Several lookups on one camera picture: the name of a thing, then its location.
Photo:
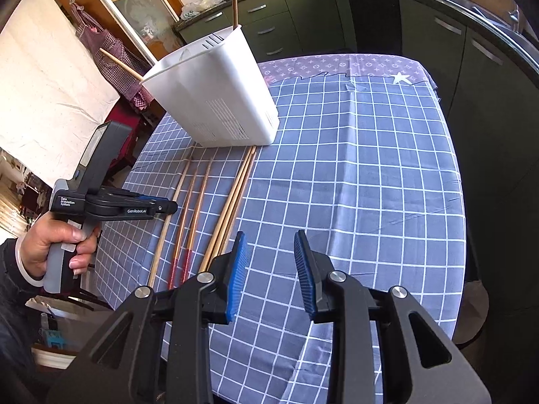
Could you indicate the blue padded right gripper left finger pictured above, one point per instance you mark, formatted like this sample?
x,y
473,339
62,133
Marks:
x,y
230,275

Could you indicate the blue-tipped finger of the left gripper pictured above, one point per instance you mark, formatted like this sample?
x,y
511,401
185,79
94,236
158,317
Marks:
x,y
158,205

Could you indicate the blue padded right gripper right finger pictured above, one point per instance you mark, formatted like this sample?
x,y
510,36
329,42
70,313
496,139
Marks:
x,y
313,269

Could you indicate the light wooden chopstick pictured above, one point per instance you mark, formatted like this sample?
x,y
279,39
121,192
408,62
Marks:
x,y
159,248
121,64

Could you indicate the red-handled chopstick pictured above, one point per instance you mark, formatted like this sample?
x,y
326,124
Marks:
x,y
190,242
179,234

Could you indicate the bamboo chopstick one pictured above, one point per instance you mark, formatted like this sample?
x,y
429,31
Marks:
x,y
209,253

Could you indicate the bamboo chopstick two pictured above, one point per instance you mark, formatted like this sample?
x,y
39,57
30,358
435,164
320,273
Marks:
x,y
223,237

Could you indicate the bamboo chopstick three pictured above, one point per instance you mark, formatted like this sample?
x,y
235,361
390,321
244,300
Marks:
x,y
235,13

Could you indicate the left forearm dark sleeve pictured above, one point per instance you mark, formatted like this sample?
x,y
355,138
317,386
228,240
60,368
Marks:
x,y
19,331

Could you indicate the dark green kitchen cabinets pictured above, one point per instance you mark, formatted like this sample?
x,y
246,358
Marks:
x,y
486,72

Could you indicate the person's left hand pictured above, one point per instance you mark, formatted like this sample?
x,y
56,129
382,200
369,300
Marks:
x,y
32,249

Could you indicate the blue grid tablecloth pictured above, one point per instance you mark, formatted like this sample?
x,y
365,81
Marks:
x,y
362,163

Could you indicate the white plastic utensil holder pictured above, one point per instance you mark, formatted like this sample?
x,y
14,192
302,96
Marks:
x,y
214,89

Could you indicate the checkered hanging apron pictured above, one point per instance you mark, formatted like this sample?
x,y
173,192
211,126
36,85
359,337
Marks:
x,y
93,37

